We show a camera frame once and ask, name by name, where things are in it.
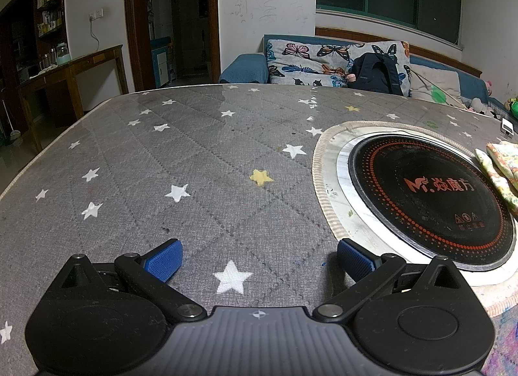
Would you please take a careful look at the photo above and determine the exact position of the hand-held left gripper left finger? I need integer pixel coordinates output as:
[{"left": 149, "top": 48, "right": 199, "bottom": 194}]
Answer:
[{"left": 48, "top": 238, "right": 207, "bottom": 322}]

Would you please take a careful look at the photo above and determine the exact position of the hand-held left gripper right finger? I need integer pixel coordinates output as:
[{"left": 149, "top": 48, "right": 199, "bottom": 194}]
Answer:
[{"left": 313, "top": 238, "right": 475, "bottom": 323}]

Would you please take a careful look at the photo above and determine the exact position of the patterned yellow-green towel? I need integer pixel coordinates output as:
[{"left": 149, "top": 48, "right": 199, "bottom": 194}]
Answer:
[{"left": 474, "top": 142, "right": 518, "bottom": 215}]

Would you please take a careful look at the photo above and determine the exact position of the black round induction cooktop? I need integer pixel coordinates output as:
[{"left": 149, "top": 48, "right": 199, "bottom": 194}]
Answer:
[{"left": 348, "top": 135, "right": 518, "bottom": 272}]

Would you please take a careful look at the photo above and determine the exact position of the grey star-print tablecloth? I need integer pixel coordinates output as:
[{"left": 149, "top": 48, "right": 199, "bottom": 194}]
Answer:
[{"left": 0, "top": 83, "right": 518, "bottom": 376}]

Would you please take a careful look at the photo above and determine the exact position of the black backpack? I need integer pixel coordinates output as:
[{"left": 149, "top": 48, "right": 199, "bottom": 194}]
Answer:
[{"left": 349, "top": 52, "right": 404, "bottom": 96}]

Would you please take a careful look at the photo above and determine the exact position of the broom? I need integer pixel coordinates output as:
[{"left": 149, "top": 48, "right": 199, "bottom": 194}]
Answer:
[{"left": 0, "top": 97, "right": 21, "bottom": 146}]

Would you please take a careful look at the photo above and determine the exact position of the plush toy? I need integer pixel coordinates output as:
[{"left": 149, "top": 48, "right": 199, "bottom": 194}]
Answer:
[{"left": 469, "top": 97, "right": 496, "bottom": 116}]

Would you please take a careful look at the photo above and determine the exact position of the blue cabinet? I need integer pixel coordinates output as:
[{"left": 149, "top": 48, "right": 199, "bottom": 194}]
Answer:
[{"left": 151, "top": 36, "right": 173, "bottom": 87}]

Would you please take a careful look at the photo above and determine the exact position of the cream cushion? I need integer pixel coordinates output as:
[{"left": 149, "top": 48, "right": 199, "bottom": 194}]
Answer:
[{"left": 410, "top": 64, "right": 462, "bottom": 104}]

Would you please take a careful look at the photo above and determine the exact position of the blue sofa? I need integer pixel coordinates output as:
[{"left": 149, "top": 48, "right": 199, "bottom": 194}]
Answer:
[{"left": 219, "top": 34, "right": 518, "bottom": 118}]

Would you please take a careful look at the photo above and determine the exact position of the butterfly print cushion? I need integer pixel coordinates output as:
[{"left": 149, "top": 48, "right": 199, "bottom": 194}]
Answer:
[{"left": 265, "top": 38, "right": 410, "bottom": 95}]

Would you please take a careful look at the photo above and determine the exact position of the dark wooden side desk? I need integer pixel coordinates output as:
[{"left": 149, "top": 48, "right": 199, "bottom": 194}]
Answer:
[{"left": 18, "top": 44, "right": 129, "bottom": 154}]

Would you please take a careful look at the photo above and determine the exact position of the dark wooden shelf cabinet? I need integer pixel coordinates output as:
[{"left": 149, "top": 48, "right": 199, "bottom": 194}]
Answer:
[{"left": 0, "top": 0, "right": 67, "bottom": 126}]

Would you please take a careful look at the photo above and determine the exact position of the brown wooden door frame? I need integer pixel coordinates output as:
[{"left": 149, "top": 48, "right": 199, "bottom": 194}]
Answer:
[{"left": 123, "top": 0, "right": 221, "bottom": 94}]

